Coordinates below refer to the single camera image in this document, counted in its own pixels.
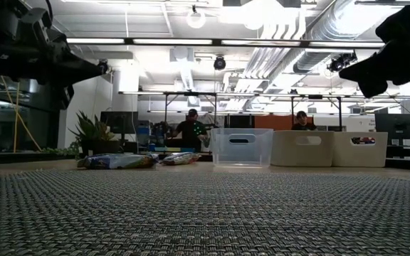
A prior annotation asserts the clear plastic bin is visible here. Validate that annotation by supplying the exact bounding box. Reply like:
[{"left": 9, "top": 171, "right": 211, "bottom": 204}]
[{"left": 211, "top": 127, "right": 275, "bottom": 169}]

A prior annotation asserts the yellow hanging cable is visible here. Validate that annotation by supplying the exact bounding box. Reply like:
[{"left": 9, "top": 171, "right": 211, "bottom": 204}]
[{"left": 1, "top": 78, "right": 43, "bottom": 153}]

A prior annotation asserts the orange partition panel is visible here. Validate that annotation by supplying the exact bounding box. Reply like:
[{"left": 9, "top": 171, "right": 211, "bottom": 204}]
[{"left": 253, "top": 114, "right": 315, "bottom": 132}]

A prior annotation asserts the black computer monitor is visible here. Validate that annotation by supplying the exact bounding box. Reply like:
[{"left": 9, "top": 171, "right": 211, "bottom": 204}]
[
  {"left": 100, "top": 110, "right": 139, "bottom": 135},
  {"left": 374, "top": 113, "right": 410, "bottom": 145}
]

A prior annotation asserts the blue-end chewy granola bar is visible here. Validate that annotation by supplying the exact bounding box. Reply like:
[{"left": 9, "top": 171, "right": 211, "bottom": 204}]
[
  {"left": 78, "top": 152, "right": 159, "bottom": 170},
  {"left": 161, "top": 151, "right": 203, "bottom": 166}
]

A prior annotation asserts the long led light bar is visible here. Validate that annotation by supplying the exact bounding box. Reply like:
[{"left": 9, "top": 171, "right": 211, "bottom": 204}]
[{"left": 65, "top": 36, "right": 386, "bottom": 50}]

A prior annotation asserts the grey woven placemat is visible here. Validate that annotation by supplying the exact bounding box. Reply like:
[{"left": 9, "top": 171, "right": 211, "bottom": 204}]
[{"left": 0, "top": 168, "right": 410, "bottom": 256}]

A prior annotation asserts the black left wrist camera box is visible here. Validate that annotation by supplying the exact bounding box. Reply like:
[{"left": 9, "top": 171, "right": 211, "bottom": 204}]
[{"left": 19, "top": 6, "right": 68, "bottom": 49}]

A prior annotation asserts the round black camera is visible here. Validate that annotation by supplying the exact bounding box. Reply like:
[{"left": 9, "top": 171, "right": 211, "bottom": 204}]
[
  {"left": 213, "top": 55, "right": 227, "bottom": 71},
  {"left": 97, "top": 58, "right": 110, "bottom": 75}
]

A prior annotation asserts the potted succulent plant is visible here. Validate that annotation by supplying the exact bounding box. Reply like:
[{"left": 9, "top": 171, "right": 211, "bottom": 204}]
[{"left": 41, "top": 109, "right": 121, "bottom": 160}]

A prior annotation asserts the black camera on boom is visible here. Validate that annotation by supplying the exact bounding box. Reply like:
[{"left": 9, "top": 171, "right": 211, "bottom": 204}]
[{"left": 327, "top": 50, "right": 358, "bottom": 73}]

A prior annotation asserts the black workstation frame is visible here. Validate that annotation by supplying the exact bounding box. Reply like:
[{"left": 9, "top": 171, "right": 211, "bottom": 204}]
[
  {"left": 119, "top": 91, "right": 219, "bottom": 134},
  {"left": 290, "top": 94, "right": 343, "bottom": 132}
]

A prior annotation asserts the white ring lamp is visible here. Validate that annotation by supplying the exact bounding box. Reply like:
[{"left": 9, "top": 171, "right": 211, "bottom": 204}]
[{"left": 185, "top": 7, "right": 207, "bottom": 30}]

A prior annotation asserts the grey plastic bin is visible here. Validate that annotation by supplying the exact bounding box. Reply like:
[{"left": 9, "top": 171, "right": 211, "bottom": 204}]
[{"left": 270, "top": 129, "right": 335, "bottom": 168}]

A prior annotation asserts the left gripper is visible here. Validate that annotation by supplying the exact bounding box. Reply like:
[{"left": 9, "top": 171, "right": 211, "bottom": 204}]
[{"left": 0, "top": 42, "right": 103, "bottom": 111}]

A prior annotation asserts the person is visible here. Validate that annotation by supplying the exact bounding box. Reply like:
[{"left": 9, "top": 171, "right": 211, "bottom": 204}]
[
  {"left": 171, "top": 108, "right": 210, "bottom": 153},
  {"left": 290, "top": 110, "right": 318, "bottom": 132}
]

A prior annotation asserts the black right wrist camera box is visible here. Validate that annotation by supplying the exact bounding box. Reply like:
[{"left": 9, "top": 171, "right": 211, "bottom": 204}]
[{"left": 374, "top": 3, "right": 410, "bottom": 46}]

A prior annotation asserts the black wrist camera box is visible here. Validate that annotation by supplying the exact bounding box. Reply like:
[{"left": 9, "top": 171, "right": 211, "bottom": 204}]
[
  {"left": 19, "top": 6, "right": 68, "bottom": 49},
  {"left": 374, "top": 3, "right": 410, "bottom": 46}
]

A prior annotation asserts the white plastic bin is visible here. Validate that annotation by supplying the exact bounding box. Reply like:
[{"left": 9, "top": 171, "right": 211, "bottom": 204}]
[{"left": 332, "top": 131, "right": 389, "bottom": 169}]

